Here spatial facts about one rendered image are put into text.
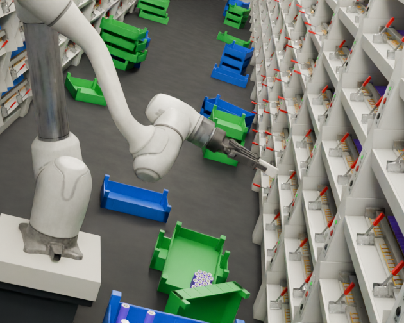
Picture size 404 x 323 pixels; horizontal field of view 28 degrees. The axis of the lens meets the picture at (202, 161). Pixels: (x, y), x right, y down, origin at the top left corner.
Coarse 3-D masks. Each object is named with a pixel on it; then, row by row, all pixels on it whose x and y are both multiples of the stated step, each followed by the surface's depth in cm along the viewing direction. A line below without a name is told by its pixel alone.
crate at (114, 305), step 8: (112, 296) 170; (120, 296) 170; (112, 304) 171; (120, 304) 173; (112, 312) 172; (128, 312) 174; (136, 312) 174; (144, 312) 174; (160, 312) 174; (104, 320) 172; (112, 320) 172; (128, 320) 174; (136, 320) 175; (160, 320) 175; (168, 320) 175; (176, 320) 176; (184, 320) 176; (192, 320) 176; (200, 320) 176; (240, 320) 177
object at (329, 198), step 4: (328, 188) 278; (320, 192) 278; (328, 192) 274; (324, 196) 274; (328, 196) 271; (332, 196) 271; (324, 200) 270; (328, 200) 267; (332, 200) 267; (332, 204) 263; (332, 208) 260; (336, 208) 260; (332, 212) 257; (336, 212) 257; (328, 216) 257; (332, 216) 255
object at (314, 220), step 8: (304, 184) 282; (312, 184) 282; (320, 184) 281; (328, 184) 281; (304, 192) 281; (312, 192) 281; (304, 200) 274; (312, 200) 274; (304, 208) 273; (328, 208) 266; (312, 216) 260; (320, 216) 260; (312, 224) 253; (320, 224) 253; (312, 232) 247; (320, 232) 247; (312, 240) 241; (312, 248) 238; (320, 248) 224; (312, 256) 237
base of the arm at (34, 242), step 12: (24, 228) 248; (24, 240) 242; (36, 240) 241; (48, 240) 240; (60, 240) 241; (72, 240) 244; (36, 252) 239; (48, 252) 240; (60, 252) 237; (72, 252) 243
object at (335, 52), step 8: (328, 40) 336; (336, 40) 336; (344, 40) 318; (352, 40) 336; (328, 48) 337; (336, 48) 335; (344, 48) 331; (328, 56) 326; (336, 56) 319; (344, 56) 326; (328, 64) 314; (336, 64) 311; (344, 64) 307; (328, 72) 313; (336, 72) 294; (336, 80) 287
